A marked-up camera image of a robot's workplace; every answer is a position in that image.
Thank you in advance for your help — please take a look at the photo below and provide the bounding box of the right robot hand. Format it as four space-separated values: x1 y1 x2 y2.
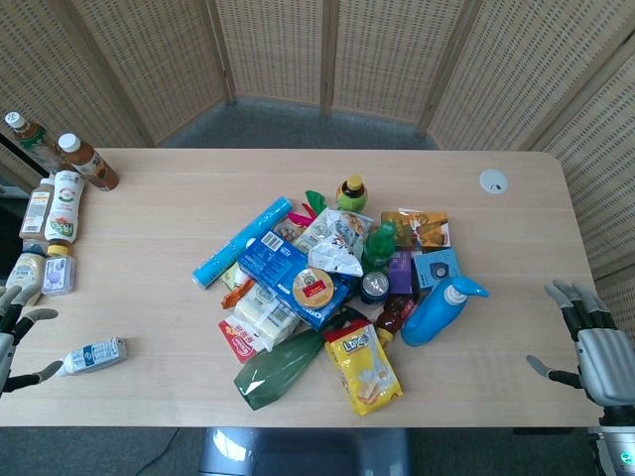
526 279 635 413

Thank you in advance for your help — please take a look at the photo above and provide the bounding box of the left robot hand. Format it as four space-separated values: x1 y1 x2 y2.
0 285 64 394

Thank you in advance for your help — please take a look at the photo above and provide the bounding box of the blue paper tube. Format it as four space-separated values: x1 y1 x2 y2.
191 195 296 291

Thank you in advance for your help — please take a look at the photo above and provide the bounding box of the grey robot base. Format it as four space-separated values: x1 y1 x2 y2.
197 426 414 476

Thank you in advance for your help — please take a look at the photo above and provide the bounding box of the beige sauce jar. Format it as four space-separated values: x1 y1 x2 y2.
3 240 47 306

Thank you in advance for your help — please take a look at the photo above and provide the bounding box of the small white milk bottle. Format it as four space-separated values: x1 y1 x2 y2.
55 336 129 379

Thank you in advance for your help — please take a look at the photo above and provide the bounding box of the purple bottle yellow cap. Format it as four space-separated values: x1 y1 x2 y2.
41 240 78 297

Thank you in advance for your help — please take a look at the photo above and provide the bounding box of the beige drink bottle barcode label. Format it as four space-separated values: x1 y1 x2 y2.
18 178 57 242

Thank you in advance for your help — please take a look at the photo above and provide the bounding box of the white yogurt bottle green label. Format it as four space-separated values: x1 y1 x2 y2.
44 170 87 246

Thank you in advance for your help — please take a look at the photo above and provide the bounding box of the blue dolphin pump bottle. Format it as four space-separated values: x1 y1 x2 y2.
400 276 492 348

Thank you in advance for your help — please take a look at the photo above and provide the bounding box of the light blue box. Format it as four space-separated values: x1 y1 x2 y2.
412 247 463 290

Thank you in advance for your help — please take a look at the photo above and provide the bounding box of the brown tea bottle white cap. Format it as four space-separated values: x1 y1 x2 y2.
57 132 121 192

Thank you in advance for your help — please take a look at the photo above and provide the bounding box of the green tea bottle white cap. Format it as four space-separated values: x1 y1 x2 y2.
4 111 62 176

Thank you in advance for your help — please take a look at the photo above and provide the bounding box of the red drink bottle yellow cap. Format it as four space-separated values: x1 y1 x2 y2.
373 292 424 346

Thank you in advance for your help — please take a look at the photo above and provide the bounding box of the purple box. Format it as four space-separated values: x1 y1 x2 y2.
387 249 424 295

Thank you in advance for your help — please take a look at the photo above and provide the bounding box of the gold orange packet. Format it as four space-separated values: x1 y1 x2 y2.
380 209 454 250

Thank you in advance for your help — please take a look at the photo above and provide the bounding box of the yellow green packet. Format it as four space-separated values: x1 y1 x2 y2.
218 262 245 292

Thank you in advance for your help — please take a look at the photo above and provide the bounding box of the red white snack packet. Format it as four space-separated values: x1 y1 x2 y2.
217 318 260 366

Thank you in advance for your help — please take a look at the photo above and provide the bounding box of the orange snack packet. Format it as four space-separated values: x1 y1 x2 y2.
220 279 255 309

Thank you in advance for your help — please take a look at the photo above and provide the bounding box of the dark blue drink can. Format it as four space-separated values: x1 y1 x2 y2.
358 270 394 305

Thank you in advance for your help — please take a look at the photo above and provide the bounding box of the yellow snack bag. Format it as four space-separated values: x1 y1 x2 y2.
322 318 405 417

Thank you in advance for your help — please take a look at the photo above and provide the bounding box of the green soda bottle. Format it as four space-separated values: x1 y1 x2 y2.
360 221 399 275

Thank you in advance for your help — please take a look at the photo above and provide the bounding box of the white noodle pack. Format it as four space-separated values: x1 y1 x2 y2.
232 284 302 354

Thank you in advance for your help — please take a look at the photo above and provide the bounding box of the blue cookie box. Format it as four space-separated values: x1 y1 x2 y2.
237 228 349 333

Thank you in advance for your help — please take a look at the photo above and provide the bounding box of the white crumpled snack bag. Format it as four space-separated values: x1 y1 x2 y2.
292 207 376 277

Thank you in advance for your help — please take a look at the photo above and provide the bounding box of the round gold red tin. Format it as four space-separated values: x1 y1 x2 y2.
291 268 337 308

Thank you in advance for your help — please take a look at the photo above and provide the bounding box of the nuts packet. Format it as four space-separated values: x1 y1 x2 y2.
273 219 305 245

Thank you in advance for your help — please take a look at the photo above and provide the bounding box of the green label bottle yellow cap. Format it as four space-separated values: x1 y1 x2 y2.
335 174 370 212

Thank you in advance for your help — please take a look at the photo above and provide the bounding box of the green plastic bag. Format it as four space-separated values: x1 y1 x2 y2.
304 188 329 215

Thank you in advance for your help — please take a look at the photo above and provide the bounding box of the woven folding screen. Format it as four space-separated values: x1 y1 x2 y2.
0 0 635 343

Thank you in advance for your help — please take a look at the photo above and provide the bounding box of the black floor cable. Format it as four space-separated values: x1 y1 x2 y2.
142 426 181 476

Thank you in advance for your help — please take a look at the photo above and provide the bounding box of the white table cable grommet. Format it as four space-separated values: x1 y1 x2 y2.
478 169 511 196

